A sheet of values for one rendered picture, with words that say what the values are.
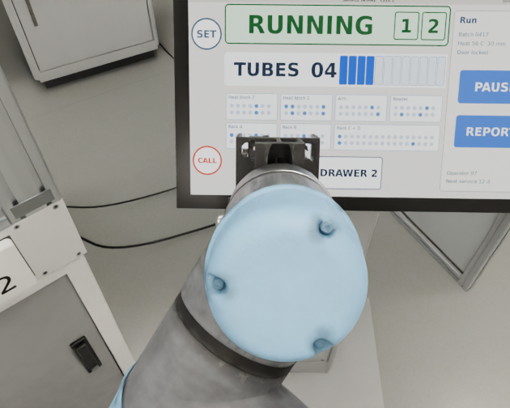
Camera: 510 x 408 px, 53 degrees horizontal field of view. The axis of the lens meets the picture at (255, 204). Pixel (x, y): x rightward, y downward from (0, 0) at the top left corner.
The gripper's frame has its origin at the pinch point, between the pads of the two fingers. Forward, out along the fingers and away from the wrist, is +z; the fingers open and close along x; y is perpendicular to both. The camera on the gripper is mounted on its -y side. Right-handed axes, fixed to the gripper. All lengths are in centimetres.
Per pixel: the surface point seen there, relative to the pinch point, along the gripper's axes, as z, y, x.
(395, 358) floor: 90, -68, -41
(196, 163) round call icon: 14.8, 1.5, 10.6
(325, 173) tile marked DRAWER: 14.9, 0.2, -7.6
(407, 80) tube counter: 15.0, 13.0, -18.2
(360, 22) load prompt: 15.0, 20.5, -11.5
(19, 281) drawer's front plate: 17.7, -17.6, 38.6
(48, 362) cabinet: 38, -42, 44
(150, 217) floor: 131, -34, 43
